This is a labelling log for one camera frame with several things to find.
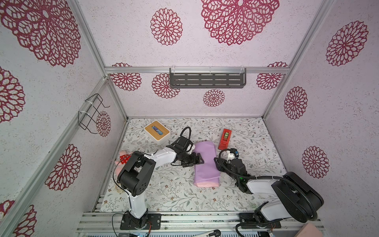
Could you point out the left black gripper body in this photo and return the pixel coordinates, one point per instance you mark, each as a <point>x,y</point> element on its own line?
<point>187,159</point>

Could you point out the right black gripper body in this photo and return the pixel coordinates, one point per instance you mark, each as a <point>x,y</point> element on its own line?
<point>224,165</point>

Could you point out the pink wrapping paper sheet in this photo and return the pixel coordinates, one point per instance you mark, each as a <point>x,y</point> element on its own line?
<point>206,175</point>

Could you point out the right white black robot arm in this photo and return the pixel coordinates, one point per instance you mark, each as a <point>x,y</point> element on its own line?
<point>294,197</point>

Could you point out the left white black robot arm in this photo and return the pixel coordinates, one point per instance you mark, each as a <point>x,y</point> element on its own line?
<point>136,174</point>

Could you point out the white box with wooden lid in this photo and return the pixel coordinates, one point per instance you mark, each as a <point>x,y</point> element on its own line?
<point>160,140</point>

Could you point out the red tape dispenser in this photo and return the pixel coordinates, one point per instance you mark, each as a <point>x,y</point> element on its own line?
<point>225,139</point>

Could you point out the blue item on wooden lid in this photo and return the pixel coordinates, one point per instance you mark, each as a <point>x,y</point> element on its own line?
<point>158,131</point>

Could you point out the pink plush toy red dress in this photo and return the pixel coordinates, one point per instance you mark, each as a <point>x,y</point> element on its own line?
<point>122,160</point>

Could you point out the pink object bottom right corner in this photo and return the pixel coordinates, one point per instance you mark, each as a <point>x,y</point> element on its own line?
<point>309,230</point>

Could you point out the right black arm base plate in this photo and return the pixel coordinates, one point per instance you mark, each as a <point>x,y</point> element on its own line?
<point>257,221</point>

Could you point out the black knob handle front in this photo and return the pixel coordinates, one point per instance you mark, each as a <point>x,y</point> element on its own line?
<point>214,233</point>

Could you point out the grey slotted wall shelf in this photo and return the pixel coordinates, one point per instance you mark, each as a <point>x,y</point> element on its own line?
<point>195,80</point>

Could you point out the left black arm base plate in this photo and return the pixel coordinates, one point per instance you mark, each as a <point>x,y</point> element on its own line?
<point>142,221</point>

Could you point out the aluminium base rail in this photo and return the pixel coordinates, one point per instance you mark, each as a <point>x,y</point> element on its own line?
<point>112,223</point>

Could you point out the black wire wall rack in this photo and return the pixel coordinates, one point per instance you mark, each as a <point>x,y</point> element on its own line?
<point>88,116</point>

